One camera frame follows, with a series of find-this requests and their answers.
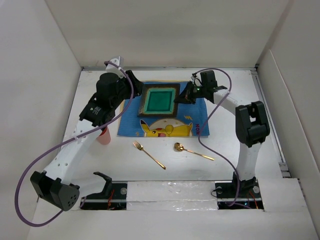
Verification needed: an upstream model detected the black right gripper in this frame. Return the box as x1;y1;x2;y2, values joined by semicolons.
173;80;207;105

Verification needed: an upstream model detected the blue Pikachu placemat cloth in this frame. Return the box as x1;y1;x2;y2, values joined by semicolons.
117;96;208;138

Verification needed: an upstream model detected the black and teal square plate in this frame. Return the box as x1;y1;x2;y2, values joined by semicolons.
137;83;180;118

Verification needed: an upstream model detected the gold fork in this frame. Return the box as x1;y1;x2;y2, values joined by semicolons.
132;141;167;170

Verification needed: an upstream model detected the pink plastic cup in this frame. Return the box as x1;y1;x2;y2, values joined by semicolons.
96;127;111;145

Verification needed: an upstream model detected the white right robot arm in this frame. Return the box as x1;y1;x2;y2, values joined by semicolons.
174;67;270;197

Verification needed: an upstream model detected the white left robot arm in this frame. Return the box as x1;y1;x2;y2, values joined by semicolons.
30;56;144;212

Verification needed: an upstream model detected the gold spoon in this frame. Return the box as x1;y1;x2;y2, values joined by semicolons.
173;142;215;161

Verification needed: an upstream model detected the silver foil tape strip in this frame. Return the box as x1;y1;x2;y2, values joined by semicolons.
126;180;218;212

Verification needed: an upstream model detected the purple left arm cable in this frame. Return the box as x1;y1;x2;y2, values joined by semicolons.
14;60;133;228

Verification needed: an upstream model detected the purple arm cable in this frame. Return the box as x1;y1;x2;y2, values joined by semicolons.
14;60;133;228
191;68;242;207

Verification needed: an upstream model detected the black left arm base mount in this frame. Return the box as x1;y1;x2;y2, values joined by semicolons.
79;171;128;211

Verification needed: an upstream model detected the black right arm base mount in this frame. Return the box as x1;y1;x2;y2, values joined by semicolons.
211;174;264;210

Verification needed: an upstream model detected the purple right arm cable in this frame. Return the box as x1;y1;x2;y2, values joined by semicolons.
191;68;242;207

